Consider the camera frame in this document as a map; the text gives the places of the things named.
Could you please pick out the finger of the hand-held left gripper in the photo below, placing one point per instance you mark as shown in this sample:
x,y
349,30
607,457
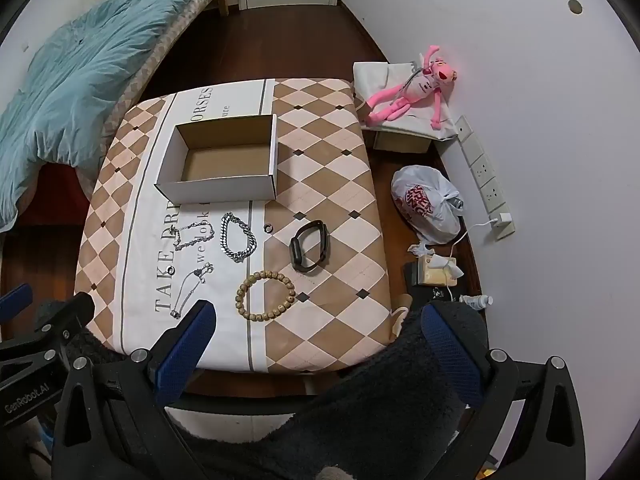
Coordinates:
x,y
60,327
15,301

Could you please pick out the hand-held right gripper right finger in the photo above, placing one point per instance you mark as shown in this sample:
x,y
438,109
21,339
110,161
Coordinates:
x,y
450,355

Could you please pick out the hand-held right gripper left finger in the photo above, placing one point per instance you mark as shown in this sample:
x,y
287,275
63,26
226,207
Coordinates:
x,y
187,342

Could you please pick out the black smart band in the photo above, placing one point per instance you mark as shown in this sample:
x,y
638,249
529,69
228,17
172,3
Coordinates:
x,y
296,254

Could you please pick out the white cardboard box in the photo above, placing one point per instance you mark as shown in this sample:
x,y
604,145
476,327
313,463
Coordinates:
x,y
220,160

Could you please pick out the small white bottle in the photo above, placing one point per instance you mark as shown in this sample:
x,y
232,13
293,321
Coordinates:
x,y
475,301

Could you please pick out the beige tissue box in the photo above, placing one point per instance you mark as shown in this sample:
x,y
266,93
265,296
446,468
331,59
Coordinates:
x,y
435,275

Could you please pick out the person's dark fleece clothing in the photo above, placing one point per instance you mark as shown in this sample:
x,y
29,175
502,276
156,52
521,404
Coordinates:
x,y
350,425

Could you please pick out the white plastic bag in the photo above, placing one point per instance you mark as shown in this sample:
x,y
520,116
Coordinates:
x,y
425,220

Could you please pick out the white charger plug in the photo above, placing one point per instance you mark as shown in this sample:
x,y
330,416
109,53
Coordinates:
x,y
502,218

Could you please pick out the white power strip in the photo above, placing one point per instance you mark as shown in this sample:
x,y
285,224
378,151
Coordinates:
x,y
482,170

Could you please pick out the brown cardboard box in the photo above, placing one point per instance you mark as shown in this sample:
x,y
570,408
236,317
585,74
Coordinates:
x,y
400,142

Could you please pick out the blue blanket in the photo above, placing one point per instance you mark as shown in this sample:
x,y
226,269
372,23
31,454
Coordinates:
x,y
85,85

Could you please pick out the checkered printed tablecloth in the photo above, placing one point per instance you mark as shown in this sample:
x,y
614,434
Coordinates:
x,y
325,160

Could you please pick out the pink plush toy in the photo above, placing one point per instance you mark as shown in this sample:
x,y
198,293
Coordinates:
x,y
425,85

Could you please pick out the bed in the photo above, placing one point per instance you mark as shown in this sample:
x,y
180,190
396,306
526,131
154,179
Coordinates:
x,y
202,0

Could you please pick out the round wall cover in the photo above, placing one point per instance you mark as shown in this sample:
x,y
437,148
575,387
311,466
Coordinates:
x,y
575,6

